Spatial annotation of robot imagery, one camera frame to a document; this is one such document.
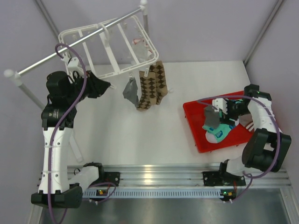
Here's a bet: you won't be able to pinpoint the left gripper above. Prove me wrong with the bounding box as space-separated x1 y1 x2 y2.
66 70 111 105

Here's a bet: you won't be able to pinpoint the grey sock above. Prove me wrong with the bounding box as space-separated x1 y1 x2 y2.
204 105 220 129
122 77 139 107

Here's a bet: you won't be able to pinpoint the brown argyle sock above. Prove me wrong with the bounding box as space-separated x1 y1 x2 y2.
149 61 168 105
136 71 157 111

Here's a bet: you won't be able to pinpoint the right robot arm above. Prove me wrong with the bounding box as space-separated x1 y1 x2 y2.
212 84 292 185

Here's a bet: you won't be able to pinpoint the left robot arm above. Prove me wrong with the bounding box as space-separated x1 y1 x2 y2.
31 70 111 209

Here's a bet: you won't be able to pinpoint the white clip drying hanger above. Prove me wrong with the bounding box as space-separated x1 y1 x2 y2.
58 15 159 79

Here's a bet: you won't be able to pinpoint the teal white sock upper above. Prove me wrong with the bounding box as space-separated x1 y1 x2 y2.
221 99 246 131

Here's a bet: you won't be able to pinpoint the taupe sock red stripes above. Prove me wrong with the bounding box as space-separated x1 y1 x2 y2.
239 114 254 133

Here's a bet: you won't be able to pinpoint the red plastic tray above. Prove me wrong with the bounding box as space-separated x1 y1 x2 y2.
183 98 253 153

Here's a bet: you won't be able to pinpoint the metal drying rack stand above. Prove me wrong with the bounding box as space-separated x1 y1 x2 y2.
4 0 159 162

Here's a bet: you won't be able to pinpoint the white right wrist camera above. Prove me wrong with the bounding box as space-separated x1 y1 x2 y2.
212 98 228 115

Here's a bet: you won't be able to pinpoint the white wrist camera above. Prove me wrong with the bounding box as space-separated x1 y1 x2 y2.
61 56 84 76
212 98 228 115

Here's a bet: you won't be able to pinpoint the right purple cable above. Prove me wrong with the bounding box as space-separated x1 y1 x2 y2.
197 94 281 203

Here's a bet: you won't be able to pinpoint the purple cable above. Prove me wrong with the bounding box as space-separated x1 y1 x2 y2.
48 43 116 224
197 94 281 203

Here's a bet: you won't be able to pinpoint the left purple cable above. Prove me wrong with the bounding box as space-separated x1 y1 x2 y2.
48 43 116 224

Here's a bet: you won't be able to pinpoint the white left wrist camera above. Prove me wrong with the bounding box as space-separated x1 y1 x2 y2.
61 56 84 76

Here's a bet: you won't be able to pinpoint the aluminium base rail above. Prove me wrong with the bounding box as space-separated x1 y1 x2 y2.
38 164 291 202

